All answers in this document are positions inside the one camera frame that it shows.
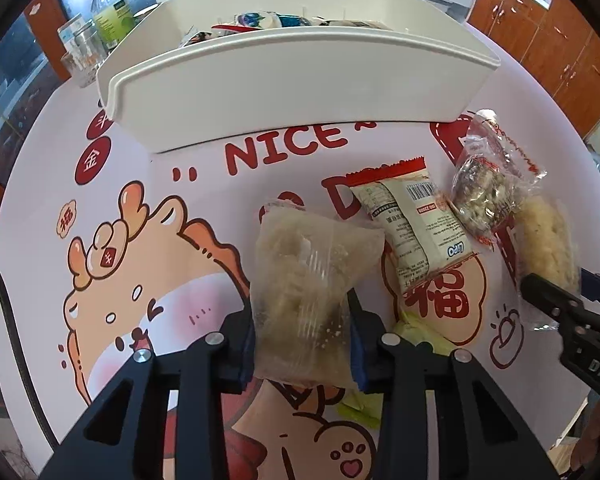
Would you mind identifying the blue and white snack packet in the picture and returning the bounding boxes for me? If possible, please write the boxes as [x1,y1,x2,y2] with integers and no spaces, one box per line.
[211,9,327,37]

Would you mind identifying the printed cartoon tablecloth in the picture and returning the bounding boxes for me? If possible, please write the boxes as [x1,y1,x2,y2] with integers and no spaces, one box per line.
[0,7,600,480]

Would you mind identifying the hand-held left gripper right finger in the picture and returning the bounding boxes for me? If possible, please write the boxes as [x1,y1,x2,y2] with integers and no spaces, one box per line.
[346,289,563,480]

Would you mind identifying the white plastic organizer tray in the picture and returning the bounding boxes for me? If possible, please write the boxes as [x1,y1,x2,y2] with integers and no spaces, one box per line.
[96,0,502,156]

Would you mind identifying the green label plastic bottle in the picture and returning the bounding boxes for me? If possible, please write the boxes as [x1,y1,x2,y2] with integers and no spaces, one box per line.
[89,0,137,54]

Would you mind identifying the green snack packet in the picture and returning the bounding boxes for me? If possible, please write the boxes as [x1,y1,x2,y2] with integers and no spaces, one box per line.
[336,309,455,422]

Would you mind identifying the clear rice cake packet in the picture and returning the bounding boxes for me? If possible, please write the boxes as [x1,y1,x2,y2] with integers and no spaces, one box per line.
[249,199,387,392]

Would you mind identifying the brown wooden cabinets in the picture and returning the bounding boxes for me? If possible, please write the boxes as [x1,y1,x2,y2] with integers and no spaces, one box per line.
[466,0,600,142]

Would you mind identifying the brown nut bar packet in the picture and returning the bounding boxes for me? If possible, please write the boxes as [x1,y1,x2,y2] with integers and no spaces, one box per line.
[449,109,549,249]

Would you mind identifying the person's right hand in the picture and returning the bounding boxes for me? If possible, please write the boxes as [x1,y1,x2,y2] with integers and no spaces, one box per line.
[569,397,600,480]

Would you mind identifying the clear glass jar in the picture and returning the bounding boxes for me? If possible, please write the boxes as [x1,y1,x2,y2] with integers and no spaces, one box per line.
[61,29,107,88]

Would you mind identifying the red-edged white snack packet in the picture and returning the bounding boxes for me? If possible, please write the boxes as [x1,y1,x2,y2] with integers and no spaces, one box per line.
[344,154,482,287]

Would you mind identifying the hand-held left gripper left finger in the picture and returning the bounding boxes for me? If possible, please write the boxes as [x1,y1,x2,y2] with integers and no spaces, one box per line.
[40,292,259,480]

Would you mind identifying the black cable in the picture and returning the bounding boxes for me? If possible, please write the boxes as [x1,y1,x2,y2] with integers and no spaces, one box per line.
[0,244,63,438]

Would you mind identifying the clear cracker packet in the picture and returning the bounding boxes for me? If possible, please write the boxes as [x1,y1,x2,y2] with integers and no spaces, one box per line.
[511,194,582,332]

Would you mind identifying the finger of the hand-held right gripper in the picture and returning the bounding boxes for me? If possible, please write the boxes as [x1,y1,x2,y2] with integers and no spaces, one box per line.
[579,268,600,318]
[519,272,588,328]

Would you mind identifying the blue label glass jar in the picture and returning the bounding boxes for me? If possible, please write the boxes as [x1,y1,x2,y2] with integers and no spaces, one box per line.
[56,18,95,57]

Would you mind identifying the glass door display cabinet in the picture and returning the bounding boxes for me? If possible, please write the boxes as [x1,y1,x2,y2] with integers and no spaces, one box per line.
[0,0,83,188]

